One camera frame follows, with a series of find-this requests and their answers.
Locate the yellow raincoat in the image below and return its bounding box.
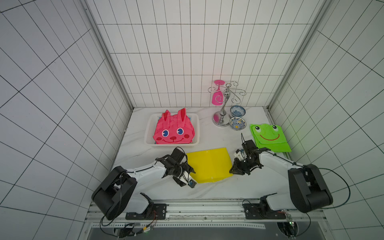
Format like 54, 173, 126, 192
187, 148, 233, 184

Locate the pink bunny face raincoat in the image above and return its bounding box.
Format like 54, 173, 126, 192
153, 108, 195, 145

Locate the green frog face raincoat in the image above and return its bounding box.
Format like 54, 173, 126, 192
250, 124, 292, 153

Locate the white plastic perforated basket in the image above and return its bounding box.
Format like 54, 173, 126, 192
144, 109, 200, 147

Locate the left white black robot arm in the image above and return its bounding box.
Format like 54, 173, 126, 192
92, 147, 197, 221

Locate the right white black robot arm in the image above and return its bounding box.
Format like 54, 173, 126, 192
230, 140, 334, 220

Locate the near blue patterned bowl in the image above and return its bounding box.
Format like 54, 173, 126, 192
229, 117, 247, 131

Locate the blue patterned bowl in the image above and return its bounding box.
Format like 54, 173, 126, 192
230, 106, 246, 117
229, 117, 247, 131

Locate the silver metal glass rack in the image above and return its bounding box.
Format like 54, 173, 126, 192
208, 81, 247, 128

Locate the far blue patterned bowl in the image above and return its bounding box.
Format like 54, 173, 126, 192
230, 106, 246, 117

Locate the pink plastic wine glass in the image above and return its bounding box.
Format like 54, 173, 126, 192
211, 80, 225, 106

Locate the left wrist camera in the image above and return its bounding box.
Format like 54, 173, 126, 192
183, 171, 197, 189

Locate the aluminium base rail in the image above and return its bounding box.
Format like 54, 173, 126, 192
85, 199, 328, 230

